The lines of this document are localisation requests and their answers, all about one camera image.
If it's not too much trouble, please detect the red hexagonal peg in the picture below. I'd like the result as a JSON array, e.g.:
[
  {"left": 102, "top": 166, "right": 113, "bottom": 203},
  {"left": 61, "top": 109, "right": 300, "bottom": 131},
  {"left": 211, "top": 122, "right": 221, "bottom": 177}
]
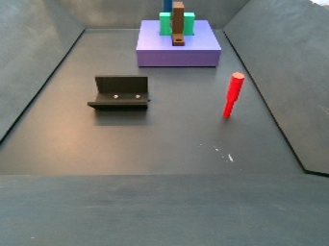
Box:
[{"left": 221, "top": 72, "right": 244, "bottom": 118}]

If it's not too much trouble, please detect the purple block board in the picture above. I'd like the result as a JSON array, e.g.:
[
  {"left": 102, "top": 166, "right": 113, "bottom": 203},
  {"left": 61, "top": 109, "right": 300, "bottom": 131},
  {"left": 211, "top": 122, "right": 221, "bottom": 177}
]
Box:
[{"left": 134, "top": 19, "right": 221, "bottom": 68}]

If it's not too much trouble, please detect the black angled bracket holder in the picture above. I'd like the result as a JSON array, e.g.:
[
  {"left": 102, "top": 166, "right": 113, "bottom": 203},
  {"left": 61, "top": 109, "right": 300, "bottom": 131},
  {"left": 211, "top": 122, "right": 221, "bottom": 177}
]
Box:
[{"left": 86, "top": 75, "right": 148, "bottom": 110}]

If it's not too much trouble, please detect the blue hexagonal peg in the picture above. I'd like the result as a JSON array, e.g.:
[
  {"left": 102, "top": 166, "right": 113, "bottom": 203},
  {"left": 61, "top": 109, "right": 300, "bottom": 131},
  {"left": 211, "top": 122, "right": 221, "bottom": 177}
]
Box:
[{"left": 161, "top": 0, "right": 173, "bottom": 12}]

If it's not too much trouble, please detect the brown upright block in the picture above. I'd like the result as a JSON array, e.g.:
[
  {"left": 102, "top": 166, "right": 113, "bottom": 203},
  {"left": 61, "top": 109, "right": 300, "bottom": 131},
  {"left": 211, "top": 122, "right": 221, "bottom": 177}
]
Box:
[{"left": 172, "top": 2, "right": 184, "bottom": 46}]

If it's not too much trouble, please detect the green block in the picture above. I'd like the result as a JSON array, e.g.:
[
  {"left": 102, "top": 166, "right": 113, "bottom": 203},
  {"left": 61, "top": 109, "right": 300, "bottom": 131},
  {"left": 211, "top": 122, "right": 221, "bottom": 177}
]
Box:
[{"left": 159, "top": 12, "right": 195, "bottom": 36}]

